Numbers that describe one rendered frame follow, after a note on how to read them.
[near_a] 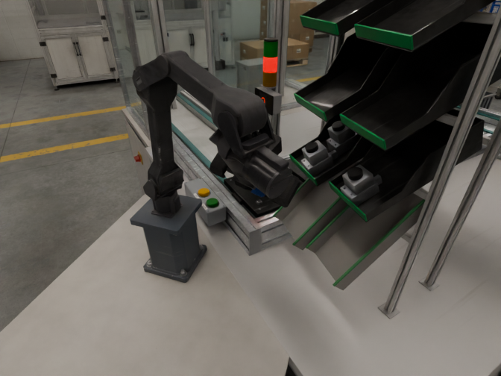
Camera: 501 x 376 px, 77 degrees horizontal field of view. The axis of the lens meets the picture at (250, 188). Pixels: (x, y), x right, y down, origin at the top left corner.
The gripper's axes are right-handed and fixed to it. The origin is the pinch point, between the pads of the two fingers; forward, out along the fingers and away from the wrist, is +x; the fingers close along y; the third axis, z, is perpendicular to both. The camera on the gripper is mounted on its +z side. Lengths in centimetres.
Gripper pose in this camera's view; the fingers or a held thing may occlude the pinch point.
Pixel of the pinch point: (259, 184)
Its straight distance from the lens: 68.0
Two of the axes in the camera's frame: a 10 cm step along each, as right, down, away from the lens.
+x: 2.7, 3.7, 8.9
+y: -8.2, -3.9, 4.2
